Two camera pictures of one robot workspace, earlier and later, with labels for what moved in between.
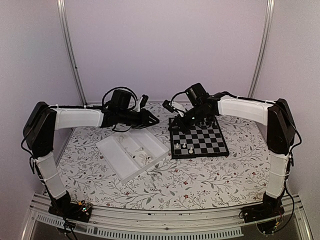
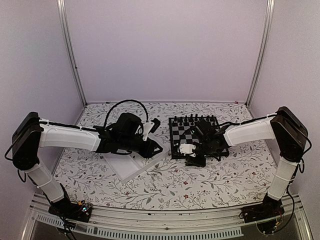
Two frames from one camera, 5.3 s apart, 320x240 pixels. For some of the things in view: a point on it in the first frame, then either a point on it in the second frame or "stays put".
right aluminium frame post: [263, 48] stays put
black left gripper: [145, 118] to [151, 145]
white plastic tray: [129, 153] stays put
